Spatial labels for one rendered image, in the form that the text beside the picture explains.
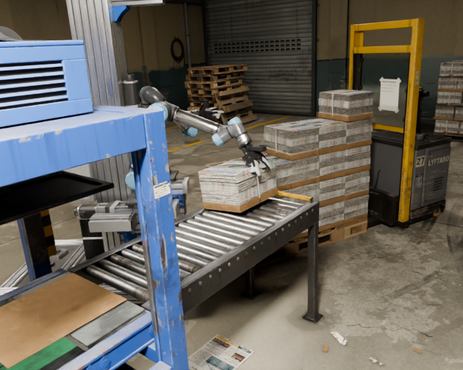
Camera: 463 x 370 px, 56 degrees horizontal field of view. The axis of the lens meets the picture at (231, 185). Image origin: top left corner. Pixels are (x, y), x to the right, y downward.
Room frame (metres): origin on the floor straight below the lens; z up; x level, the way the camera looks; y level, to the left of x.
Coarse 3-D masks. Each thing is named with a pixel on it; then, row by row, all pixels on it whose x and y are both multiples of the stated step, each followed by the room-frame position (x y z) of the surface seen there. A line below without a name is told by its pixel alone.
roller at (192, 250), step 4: (180, 244) 1.93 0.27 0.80; (184, 244) 1.92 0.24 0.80; (180, 248) 1.91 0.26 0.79; (184, 248) 1.90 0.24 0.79; (188, 248) 1.89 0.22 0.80; (192, 248) 1.88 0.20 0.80; (196, 248) 1.87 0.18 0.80; (188, 252) 1.87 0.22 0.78; (192, 252) 1.86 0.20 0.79; (196, 252) 1.85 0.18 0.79; (200, 252) 1.84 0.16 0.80; (204, 252) 1.83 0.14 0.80; (208, 252) 1.83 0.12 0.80; (200, 256) 1.83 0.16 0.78; (204, 256) 1.81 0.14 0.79; (208, 256) 1.80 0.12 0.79; (212, 256) 1.79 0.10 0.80; (216, 256) 1.78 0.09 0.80; (212, 260) 1.78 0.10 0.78
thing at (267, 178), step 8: (232, 160) 2.63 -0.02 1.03; (240, 160) 2.59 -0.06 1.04; (272, 160) 2.50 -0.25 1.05; (264, 168) 2.43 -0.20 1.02; (272, 168) 2.49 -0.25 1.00; (264, 176) 2.42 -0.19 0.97; (272, 176) 2.48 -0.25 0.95; (264, 184) 2.42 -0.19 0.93; (272, 184) 2.48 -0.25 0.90; (264, 192) 2.41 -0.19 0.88
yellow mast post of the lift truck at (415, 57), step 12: (420, 24) 3.66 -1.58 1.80; (420, 36) 3.66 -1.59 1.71; (420, 48) 3.67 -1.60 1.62; (420, 60) 3.67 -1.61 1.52; (408, 72) 3.71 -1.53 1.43; (408, 84) 3.68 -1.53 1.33; (408, 96) 3.67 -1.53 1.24; (408, 108) 3.67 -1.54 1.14; (408, 120) 3.66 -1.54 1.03; (408, 132) 3.65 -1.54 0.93; (408, 144) 3.64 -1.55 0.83; (408, 156) 3.64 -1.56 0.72; (408, 168) 3.65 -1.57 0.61; (408, 180) 3.65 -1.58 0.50; (408, 192) 3.66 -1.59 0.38; (408, 204) 3.67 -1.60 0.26; (408, 216) 3.67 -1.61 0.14
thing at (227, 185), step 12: (216, 168) 2.44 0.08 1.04; (228, 168) 2.40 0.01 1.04; (240, 168) 2.36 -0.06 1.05; (204, 180) 2.38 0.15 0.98; (216, 180) 2.33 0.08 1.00; (228, 180) 2.27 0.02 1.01; (240, 180) 2.26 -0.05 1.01; (252, 180) 2.34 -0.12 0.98; (204, 192) 2.40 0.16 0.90; (216, 192) 2.34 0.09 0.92; (228, 192) 2.28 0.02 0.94; (240, 192) 2.26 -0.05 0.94; (252, 192) 2.33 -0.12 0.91; (240, 204) 2.24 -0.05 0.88
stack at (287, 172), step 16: (288, 160) 3.32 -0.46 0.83; (304, 160) 3.34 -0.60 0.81; (320, 160) 3.43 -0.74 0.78; (336, 160) 3.50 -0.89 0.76; (288, 176) 3.26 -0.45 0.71; (304, 176) 3.34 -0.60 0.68; (288, 192) 3.26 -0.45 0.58; (304, 192) 3.33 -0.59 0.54; (320, 192) 3.43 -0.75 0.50; (336, 192) 3.50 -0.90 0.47; (320, 208) 3.43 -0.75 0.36; (336, 208) 3.50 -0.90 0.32; (320, 224) 3.43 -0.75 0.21; (304, 240) 3.33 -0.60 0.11; (336, 240) 3.50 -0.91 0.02; (288, 256) 3.25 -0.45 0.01
